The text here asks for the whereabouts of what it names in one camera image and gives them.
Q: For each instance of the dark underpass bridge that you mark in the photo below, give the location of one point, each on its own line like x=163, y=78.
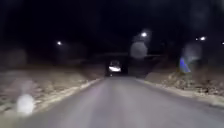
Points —
x=100, y=61

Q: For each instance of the grey asphalt road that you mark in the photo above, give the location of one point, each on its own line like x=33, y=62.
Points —
x=123, y=106

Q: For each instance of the grass verge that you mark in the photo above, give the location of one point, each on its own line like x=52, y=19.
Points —
x=196, y=83
x=43, y=83

